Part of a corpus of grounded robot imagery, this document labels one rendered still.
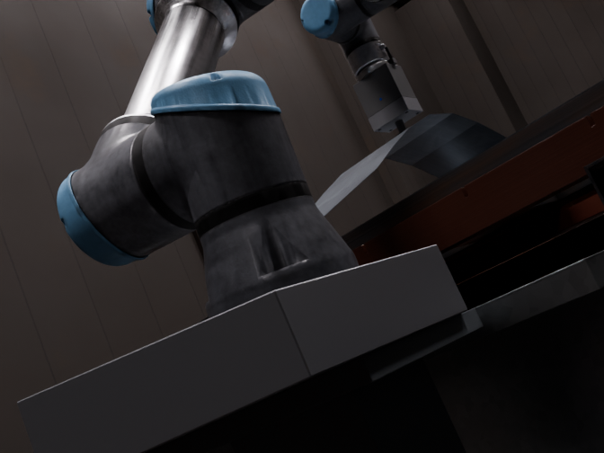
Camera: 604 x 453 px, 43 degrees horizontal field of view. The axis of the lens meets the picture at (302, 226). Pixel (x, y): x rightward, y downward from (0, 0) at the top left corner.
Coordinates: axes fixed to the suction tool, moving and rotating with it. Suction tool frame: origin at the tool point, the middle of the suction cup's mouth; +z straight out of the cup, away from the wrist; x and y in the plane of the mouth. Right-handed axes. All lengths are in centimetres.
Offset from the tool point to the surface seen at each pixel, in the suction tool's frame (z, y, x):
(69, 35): -230, 263, -198
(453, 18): -328, 224, -832
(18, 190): -119, 260, -116
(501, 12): -325, 185, -911
